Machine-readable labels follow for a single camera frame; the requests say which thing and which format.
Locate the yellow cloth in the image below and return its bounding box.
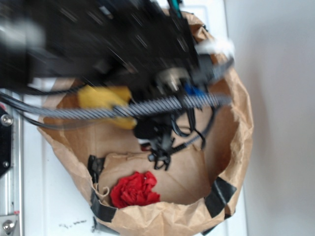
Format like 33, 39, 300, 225
77, 86, 136, 130

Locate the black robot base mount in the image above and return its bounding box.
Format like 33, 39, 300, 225
0, 105, 13, 177

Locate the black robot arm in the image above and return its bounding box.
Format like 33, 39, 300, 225
0, 0, 234, 100

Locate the red crumpled paper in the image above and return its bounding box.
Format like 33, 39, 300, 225
110, 171, 160, 208

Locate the brown paper bag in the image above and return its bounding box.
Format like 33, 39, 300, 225
40, 12, 253, 236

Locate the striped braided cable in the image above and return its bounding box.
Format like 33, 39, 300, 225
41, 94, 232, 123

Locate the aluminium frame rail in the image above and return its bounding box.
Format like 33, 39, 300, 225
0, 102, 25, 236

